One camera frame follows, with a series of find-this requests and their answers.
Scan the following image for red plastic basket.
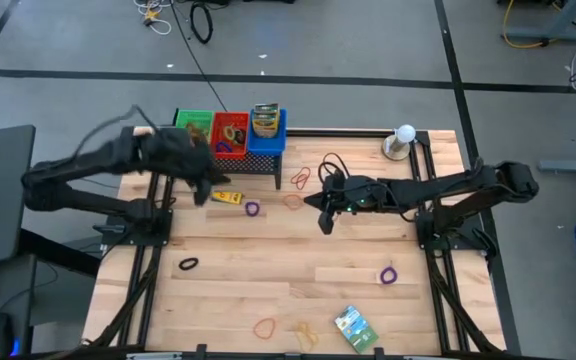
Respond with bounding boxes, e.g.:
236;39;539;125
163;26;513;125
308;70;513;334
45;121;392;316
210;110;251;161

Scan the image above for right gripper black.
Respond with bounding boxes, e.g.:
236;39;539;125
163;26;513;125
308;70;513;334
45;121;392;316
304;172;392;235

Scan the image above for yellow extension cable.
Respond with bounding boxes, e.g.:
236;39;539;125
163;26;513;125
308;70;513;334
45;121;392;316
501;0;552;51

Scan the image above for orange rubber band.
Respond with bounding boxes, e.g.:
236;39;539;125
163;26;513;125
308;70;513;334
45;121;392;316
252;317;277;341
282;193;306;212
185;122;210;145

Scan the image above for black hanging cable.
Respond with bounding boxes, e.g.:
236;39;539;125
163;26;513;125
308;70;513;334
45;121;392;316
169;0;230;114

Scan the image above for grey desk leg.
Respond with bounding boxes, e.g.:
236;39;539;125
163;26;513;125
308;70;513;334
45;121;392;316
537;158;576;175
504;0;576;42

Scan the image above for black aluminium table frame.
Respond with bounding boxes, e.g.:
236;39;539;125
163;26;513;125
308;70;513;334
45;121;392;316
80;127;509;360

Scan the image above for blue green card pack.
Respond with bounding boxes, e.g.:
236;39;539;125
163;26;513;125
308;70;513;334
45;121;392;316
333;304;380;355

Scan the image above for white power strip cables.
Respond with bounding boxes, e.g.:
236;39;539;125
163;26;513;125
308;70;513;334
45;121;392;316
132;0;174;37

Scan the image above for black table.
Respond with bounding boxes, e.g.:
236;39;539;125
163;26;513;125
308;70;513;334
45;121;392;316
171;107;285;192

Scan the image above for red rubber band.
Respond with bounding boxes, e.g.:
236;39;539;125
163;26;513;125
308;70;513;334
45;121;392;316
289;166;313;192

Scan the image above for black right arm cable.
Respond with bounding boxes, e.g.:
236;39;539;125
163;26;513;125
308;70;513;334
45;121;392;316
316;151;353;185

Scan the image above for black coiled cable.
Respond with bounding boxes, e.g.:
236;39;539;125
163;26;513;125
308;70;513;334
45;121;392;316
189;1;215;46

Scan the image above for green plastic basket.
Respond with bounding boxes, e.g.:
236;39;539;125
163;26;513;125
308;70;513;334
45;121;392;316
174;108;216;146

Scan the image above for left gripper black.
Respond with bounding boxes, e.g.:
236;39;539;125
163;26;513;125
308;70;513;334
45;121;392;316
140;128;232;207

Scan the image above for white bulb table lamp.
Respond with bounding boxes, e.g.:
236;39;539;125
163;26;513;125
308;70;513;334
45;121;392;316
381;123;418;162

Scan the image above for blue plastic basket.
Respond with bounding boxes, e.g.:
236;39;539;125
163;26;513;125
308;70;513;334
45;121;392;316
246;108;288;156

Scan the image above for yellow rubber band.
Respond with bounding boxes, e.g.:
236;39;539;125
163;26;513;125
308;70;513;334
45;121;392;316
294;321;320;352

